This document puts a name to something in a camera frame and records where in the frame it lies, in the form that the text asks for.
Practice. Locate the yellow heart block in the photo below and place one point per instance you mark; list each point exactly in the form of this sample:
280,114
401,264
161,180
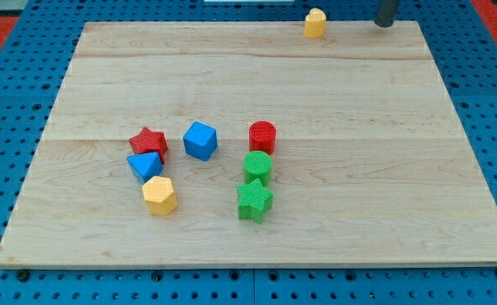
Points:
315,22

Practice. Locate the green cylinder block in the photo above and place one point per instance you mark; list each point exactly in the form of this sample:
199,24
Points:
257,165

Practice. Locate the red cylinder block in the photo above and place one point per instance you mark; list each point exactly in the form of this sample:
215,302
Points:
262,137

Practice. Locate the green star block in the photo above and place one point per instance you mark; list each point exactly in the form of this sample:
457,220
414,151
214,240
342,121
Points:
254,200

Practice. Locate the blue cube block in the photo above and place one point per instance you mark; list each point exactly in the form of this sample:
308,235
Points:
200,141

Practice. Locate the yellow hexagon block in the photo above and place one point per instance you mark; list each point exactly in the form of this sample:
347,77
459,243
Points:
159,196

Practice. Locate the red star block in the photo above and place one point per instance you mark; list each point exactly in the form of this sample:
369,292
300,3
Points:
149,141

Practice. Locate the blue triangle block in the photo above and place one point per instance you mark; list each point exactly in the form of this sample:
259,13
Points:
145,166

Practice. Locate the wooden board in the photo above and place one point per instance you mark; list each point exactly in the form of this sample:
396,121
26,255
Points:
371,167

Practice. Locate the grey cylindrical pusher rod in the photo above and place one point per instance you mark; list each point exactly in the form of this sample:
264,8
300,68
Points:
386,12

